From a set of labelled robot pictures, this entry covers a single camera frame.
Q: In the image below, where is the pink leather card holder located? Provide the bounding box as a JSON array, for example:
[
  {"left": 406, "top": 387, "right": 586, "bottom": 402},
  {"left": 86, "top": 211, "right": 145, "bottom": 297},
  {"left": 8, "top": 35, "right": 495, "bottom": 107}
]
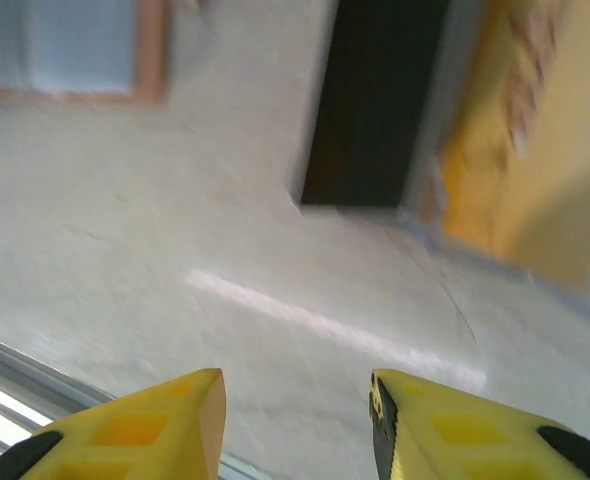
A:
[{"left": 0, "top": 0, "right": 169, "bottom": 106}]

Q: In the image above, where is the aluminium mounting rail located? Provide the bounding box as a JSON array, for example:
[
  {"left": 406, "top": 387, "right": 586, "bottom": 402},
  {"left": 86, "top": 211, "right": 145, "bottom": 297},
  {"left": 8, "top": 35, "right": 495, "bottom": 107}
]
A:
[{"left": 0, "top": 329, "right": 256, "bottom": 480}]

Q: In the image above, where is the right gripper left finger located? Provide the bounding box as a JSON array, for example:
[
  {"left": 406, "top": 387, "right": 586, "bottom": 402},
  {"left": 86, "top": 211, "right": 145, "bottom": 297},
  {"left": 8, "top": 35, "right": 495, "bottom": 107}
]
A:
[{"left": 0, "top": 368, "right": 226, "bottom": 480}]

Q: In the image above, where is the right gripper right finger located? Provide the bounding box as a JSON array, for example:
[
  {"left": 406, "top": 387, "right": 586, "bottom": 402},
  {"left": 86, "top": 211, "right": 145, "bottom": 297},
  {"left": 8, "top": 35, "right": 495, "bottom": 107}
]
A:
[{"left": 368, "top": 368, "right": 590, "bottom": 480}]

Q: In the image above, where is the gold VIP card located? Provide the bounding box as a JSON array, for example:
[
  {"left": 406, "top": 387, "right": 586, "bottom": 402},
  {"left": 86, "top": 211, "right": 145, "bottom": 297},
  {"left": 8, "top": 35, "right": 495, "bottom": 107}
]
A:
[{"left": 424, "top": 0, "right": 590, "bottom": 301}]

